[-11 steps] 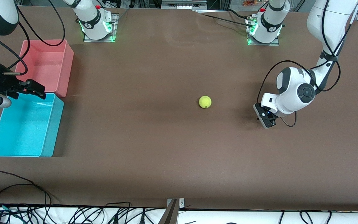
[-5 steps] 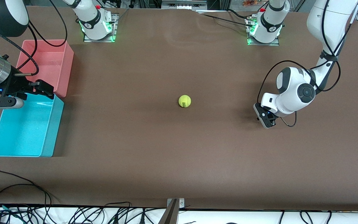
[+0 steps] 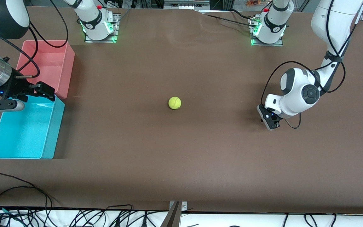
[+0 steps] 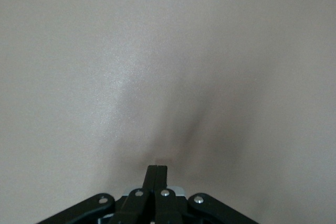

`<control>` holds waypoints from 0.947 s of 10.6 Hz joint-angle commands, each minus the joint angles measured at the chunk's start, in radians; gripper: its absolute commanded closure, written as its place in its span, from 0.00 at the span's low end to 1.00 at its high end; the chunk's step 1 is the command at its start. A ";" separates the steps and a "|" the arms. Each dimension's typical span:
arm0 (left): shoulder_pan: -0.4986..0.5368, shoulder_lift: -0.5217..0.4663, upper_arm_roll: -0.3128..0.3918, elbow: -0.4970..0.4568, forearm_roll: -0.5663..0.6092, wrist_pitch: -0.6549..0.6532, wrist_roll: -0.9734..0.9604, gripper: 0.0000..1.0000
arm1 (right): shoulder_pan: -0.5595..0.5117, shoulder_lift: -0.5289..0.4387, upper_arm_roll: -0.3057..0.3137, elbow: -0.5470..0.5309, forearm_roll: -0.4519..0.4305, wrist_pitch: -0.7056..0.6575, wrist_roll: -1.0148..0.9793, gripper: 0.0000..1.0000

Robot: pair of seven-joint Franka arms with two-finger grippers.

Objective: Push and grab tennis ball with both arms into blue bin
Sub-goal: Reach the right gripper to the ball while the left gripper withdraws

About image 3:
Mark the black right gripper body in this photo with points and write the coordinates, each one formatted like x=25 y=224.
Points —
x=15 y=87

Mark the yellow tennis ball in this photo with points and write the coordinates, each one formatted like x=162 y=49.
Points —
x=175 y=103

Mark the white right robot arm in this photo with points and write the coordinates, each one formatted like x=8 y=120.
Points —
x=95 y=19

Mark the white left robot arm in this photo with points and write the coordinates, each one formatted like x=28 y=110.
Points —
x=298 y=91

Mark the pink plastic bin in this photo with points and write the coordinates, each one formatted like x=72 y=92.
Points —
x=52 y=63

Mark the blue plastic bin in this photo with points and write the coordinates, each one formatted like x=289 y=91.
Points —
x=24 y=132

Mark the clear box with orange parts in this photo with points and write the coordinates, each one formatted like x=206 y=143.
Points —
x=255 y=3

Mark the grey metal box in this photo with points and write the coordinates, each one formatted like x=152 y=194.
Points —
x=186 y=4

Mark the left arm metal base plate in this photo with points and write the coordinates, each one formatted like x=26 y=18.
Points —
x=266 y=44

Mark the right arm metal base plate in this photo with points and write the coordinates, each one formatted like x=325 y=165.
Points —
x=117 y=28

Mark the metal table bracket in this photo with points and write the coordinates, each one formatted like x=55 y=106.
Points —
x=184 y=205

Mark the dark camera mount bar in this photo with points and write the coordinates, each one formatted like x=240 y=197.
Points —
x=172 y=219

